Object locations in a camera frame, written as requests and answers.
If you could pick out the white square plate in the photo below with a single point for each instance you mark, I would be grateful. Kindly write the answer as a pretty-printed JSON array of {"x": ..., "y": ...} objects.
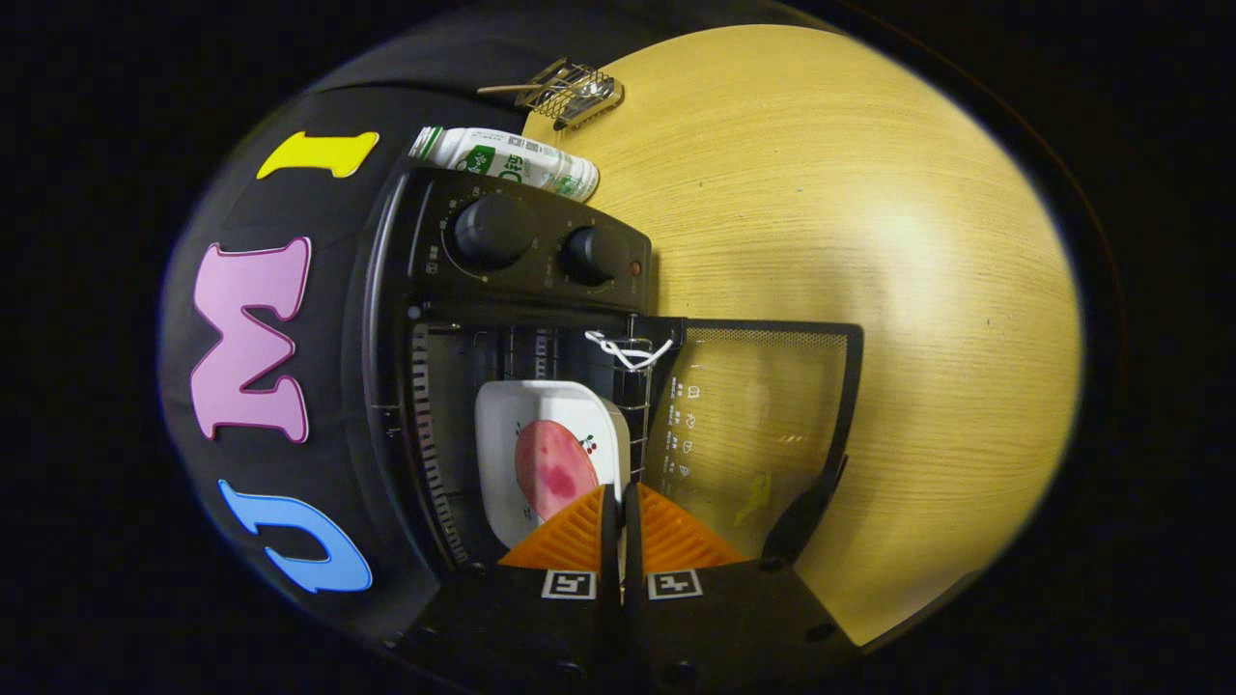
[{"x": 502, "y": 415}]

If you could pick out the pink ham slice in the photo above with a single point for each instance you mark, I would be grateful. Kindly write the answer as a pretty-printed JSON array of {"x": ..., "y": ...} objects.
[{"x": 550, "y": 468}]

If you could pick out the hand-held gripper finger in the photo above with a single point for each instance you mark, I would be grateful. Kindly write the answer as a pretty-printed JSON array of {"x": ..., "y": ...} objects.
[
  {"x": 632, "y": 541},
  {"x": 610, "y": 541}
]

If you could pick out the wooden stick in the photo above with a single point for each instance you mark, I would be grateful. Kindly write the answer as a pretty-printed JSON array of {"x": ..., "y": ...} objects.
[{"x": 502, "y": 88}]

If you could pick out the white green drink bottle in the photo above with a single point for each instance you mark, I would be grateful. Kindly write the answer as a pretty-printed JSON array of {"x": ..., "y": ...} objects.
[{"x": 512, "y": 162}]

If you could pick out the black backdrop cloth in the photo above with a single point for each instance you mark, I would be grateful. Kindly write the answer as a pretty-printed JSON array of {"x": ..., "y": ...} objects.
[{"x": 290, "y": 203}]

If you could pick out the black toaster oven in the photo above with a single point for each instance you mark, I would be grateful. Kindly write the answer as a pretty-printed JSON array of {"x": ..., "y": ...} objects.
[{"x": 541, "y": 280}]

